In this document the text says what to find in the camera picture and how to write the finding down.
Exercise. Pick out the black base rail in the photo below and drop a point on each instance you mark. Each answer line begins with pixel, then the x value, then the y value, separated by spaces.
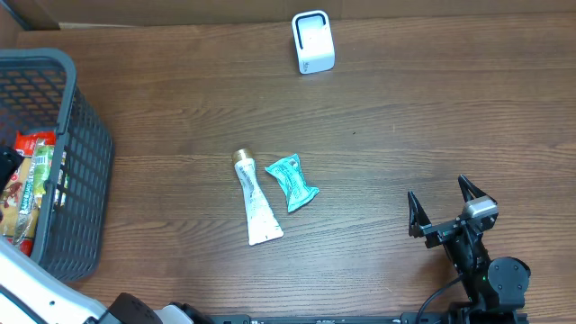
pixel 404 318

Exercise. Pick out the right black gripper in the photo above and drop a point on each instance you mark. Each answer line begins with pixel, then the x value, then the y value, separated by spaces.
pixel 421 223

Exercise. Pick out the grey plastic mesh basket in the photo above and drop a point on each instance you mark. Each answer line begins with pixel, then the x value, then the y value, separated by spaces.
pixel 39 92

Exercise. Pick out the green snack pouch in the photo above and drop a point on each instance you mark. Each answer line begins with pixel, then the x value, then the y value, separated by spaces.
pixel 33 190

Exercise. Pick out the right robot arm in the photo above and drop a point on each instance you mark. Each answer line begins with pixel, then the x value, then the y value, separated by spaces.
pixel 495 288

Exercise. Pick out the orange spaghetti packet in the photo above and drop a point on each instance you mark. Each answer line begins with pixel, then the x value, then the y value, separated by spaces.
pixel 12 193

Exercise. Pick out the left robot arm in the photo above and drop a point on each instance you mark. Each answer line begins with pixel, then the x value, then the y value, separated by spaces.
pixel 29 294

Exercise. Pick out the white barcode scanner stand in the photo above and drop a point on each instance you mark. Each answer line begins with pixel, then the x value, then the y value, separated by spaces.
pixel 313 42

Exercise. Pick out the white tube gold cap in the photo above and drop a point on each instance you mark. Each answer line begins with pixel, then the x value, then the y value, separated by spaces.
pixel 262 225

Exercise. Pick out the teal wipes packet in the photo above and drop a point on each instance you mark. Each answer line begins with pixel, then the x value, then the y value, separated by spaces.
pixel 288 173

